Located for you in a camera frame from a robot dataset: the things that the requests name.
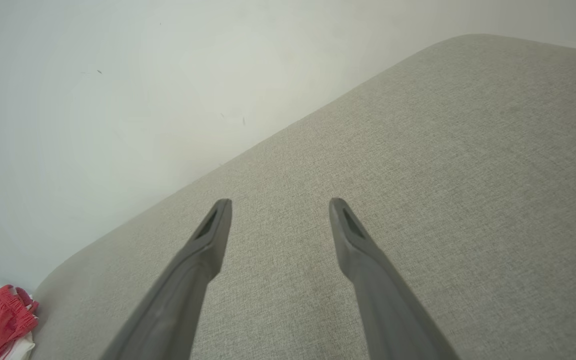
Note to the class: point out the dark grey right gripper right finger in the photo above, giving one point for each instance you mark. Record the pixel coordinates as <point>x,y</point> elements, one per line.
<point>393,320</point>

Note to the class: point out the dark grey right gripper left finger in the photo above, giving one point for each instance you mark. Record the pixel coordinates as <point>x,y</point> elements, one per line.
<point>178,310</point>

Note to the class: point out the red Bulls jersey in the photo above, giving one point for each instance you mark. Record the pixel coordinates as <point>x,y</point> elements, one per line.
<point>23,350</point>

